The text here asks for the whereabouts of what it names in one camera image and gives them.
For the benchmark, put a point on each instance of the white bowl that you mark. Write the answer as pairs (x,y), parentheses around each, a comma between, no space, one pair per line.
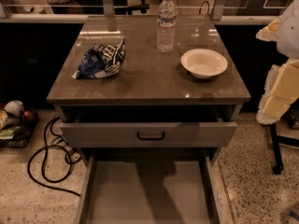
(204,63)

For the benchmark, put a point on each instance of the clear plastic water bottle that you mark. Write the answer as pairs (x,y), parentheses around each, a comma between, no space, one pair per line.
(166,24)

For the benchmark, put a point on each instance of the tray of assorted objects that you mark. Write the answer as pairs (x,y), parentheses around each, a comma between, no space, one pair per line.
(16,124)

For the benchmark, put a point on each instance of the black stand leg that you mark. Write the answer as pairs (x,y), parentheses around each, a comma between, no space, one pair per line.
(276,141)

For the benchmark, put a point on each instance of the grey drawer cabinet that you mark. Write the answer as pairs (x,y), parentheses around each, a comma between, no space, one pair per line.
(147,78)

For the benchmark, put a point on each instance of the grey top drawer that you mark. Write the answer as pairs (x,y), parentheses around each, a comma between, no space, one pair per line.
(150,126)

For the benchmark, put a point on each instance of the grey drawer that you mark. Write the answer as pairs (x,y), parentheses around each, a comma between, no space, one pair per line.
(150,126)
(149,192)

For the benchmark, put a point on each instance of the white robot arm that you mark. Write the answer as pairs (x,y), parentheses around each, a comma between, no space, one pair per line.
(288,32)

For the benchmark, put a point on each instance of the blue white chip bag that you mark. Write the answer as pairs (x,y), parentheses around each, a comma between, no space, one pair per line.
(101,61)

